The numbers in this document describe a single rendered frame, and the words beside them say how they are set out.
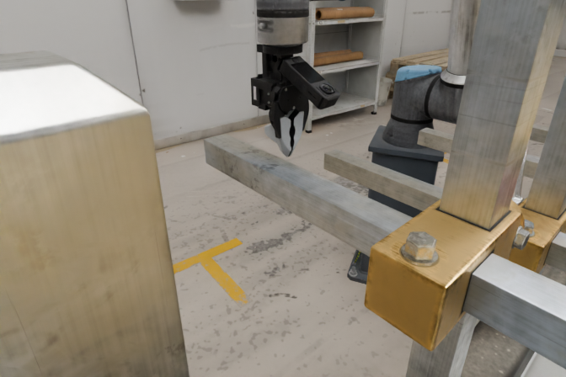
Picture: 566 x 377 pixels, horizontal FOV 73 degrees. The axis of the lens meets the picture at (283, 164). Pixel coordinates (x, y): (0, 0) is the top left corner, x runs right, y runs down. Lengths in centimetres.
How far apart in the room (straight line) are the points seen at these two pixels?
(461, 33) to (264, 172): 97
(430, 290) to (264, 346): 124
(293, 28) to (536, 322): 53
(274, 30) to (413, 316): 51
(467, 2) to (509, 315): 104
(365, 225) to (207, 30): 285
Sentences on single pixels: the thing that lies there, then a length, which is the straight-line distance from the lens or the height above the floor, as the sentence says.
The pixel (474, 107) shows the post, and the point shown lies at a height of 105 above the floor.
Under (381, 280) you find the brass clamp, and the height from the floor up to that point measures 95.
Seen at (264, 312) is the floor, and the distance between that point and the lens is 155.
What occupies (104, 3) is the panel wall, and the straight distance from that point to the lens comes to 281.
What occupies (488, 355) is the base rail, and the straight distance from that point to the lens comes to 59.
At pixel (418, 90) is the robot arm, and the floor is 81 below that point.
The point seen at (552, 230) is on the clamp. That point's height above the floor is 87.
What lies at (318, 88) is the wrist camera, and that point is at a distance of 64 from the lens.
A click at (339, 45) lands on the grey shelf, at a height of 61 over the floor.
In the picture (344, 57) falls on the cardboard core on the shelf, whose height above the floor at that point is 56.
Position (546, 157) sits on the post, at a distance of 53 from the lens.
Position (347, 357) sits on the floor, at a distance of 144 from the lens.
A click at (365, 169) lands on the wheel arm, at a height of 86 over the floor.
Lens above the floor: 112
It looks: 25 degrees down
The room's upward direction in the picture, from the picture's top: straight up
